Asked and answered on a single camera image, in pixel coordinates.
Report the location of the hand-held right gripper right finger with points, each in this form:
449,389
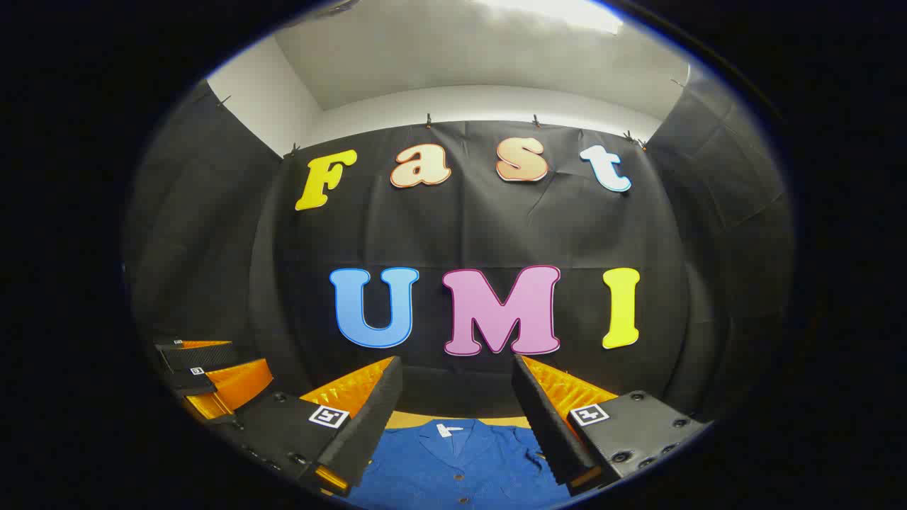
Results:
549,432

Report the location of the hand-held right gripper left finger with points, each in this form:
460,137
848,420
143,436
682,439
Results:
368,425

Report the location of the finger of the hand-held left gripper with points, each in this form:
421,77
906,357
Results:
202,356
191,384

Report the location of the blue button shirt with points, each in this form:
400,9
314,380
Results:
453,467

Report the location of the black backdrop cloth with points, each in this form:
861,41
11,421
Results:
496,227

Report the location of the row of small cloth clips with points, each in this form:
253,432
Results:
429,122

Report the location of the bright ceiling light panel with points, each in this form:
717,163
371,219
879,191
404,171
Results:
560,13

